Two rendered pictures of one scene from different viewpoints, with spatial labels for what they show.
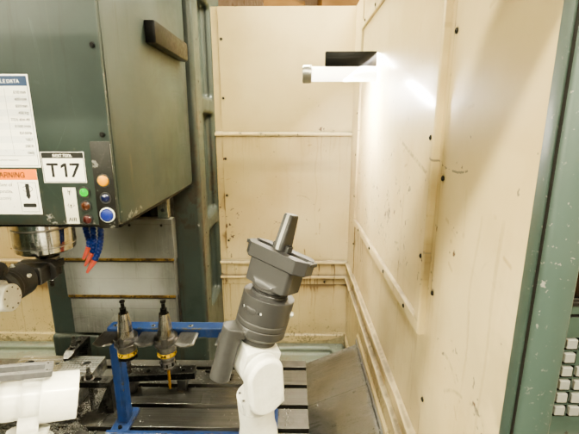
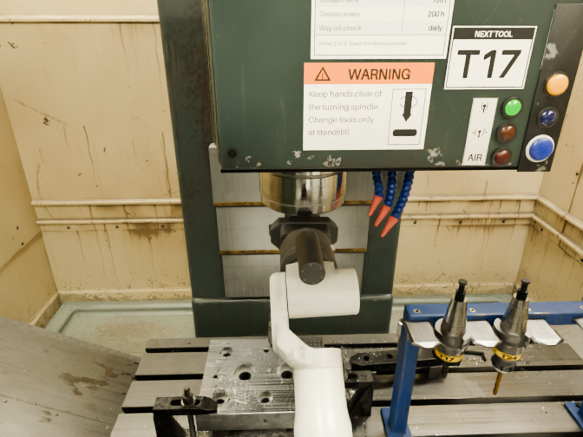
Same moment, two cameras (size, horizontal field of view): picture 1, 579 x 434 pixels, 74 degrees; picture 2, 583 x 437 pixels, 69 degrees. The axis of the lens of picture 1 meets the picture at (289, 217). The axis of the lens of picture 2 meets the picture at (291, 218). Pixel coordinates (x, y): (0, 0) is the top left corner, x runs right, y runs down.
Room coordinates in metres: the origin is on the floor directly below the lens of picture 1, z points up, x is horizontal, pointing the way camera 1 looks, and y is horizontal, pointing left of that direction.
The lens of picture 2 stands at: (0.36, 0.77, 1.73)
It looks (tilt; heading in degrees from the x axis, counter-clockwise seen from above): 25 degrees down; 357
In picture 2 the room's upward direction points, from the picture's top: straight up
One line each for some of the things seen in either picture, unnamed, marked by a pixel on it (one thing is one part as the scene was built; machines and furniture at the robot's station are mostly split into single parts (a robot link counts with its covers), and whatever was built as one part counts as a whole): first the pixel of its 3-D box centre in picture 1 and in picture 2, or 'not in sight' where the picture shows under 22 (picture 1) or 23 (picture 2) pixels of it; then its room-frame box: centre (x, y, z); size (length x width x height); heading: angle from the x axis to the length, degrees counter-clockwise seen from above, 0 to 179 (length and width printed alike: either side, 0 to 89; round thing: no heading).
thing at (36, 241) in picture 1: (43, 229); (303, 168); (1.09, 0.72, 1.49); 0.16 x 0.16 x 0.12
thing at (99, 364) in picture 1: (46, 382); (265, 379); (1.10, 0.80, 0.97); 0.29 x 0.23 x 0.05; 89
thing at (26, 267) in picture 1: (26, 275); (305, 244); (0.99, 0.72, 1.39); 0.13 x 0.12 x 0.10; 89
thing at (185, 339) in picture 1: (185, 339); (540, 332); (0.95, 0.28, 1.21); 0.07 x 0.05 x 0.01; 179
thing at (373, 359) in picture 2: (158, 378); (399, 364); (1.17, 0.45, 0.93); 0.26 x 0.05 x 0.06; 94
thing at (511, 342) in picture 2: (165, 339); (511, 333); (0.95, 0.34, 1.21); 0.06 x 0.06 x 0.03
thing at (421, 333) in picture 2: (106, 339); (422, 335); (0.95, 0.50, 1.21); 0.07 x 0.05 x 0.01; 179
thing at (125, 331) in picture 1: (124, 324); (456, 313); (0.95, 0.45, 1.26); 0.04 x 0.04 x 0.07
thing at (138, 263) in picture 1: (121, 276); (293, 225); (1.53, 0.71, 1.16); 0.48 x 0.05 x 0.51; 89
